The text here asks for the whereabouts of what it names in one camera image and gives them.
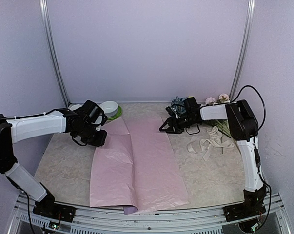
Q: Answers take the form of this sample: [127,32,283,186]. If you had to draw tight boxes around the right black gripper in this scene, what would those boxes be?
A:
[159,115,197,134]

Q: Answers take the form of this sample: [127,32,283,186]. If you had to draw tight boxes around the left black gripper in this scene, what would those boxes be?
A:
[74,121,107,147]

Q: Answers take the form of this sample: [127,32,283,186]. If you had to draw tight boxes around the white ceramic bowl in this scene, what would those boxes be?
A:
[99,101,118,117]

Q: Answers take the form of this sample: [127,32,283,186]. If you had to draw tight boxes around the green plate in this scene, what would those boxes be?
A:
[108,106,122,120]

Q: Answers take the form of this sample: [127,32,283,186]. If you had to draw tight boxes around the purple wrapping paper sheet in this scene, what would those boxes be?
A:
[89,116,189,215]

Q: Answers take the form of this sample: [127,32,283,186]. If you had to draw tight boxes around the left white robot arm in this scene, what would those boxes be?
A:
[0,100,107,217]

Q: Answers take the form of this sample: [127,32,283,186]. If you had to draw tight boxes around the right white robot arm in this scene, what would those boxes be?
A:
[159,97,266,216]

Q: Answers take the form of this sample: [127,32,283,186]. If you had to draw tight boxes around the blue fake flower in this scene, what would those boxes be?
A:
[170,96,186,115]

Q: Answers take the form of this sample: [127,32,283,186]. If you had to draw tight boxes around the pink fake rose stems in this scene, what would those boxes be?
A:
[204,93,234,148]

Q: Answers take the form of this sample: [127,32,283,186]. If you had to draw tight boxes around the light blue mug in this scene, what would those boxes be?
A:
[68,104,82,111]

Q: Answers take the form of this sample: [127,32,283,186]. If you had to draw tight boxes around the cream printed ribbon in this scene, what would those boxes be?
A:
[187,126,235,162]

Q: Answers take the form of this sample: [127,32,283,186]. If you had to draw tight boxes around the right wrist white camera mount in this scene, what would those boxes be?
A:
[165,106,180,119]

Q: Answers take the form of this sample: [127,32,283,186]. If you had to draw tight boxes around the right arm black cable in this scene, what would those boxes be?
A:
[231,84,272,215]

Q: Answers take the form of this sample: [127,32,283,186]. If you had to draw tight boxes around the left aluminium corner post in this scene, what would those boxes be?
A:
[39,0,71,107]

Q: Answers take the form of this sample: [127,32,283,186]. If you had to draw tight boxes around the aluminium corner post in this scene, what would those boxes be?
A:
[229,0,255,100]
[39,0,71,107]

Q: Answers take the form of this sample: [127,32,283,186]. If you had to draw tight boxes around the aluminium front rail frame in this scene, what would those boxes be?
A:
[7,191,291,234]

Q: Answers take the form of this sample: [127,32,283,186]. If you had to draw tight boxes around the right aluminium corner post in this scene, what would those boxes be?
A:
[229,0,255,100]

